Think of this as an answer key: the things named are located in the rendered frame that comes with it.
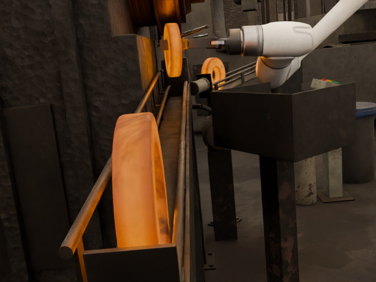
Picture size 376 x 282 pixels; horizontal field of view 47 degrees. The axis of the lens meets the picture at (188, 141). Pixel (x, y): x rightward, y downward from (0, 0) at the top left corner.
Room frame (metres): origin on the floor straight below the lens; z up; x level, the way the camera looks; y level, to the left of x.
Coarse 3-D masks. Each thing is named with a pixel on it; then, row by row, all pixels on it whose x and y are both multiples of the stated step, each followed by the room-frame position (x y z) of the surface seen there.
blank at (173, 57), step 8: (168, 24) 1.27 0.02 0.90; (176, 24) 1.27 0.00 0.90; (168, 32) 1.24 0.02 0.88; (176, 32) 1.24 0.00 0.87; (168, 40) 1.24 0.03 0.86; (176, 40) 1.22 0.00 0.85; (168, 48) 1.25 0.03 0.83; (176, 48) 1.22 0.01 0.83; (168, 56) 1.32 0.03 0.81; (176, 56) 1.22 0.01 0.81; (168, 64) 1.28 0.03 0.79; (176, 64) 1.23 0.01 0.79; (168, 72) 1.29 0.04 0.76; (176, 72) 1.25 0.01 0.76
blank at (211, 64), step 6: (210, 60) 1.91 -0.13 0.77; (216, 60) 1.94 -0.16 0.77; (204, 66) 1.90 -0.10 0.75; (210, 66) 1.90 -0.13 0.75; (216, 66) 1.94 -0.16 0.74; (222, 66) 1.98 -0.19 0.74; (204, 72) 1.89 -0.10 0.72; (210, 72) 1.90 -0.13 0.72; (216, 72) 1.97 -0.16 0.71; (222, 72) 1.98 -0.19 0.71; (216, 78) 1.97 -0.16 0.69; (222, 78) 1.97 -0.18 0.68
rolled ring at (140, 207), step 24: (120, 120) 0.39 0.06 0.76; (144, 120) 0.39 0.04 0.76; (120, 144) 0.36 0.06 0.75; (144, 144) 0.36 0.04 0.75; (120, 168) 0.34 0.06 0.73; (144, 168) 0.34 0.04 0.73; (120, 192) 0.33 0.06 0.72; (144, 192) 0.33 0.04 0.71; (120, 216) 0.32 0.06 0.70; (144, 216) 0.32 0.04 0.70; (120, 240) 0.32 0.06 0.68; (144, 240) 0.32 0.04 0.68; (168, 240) 0.44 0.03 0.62
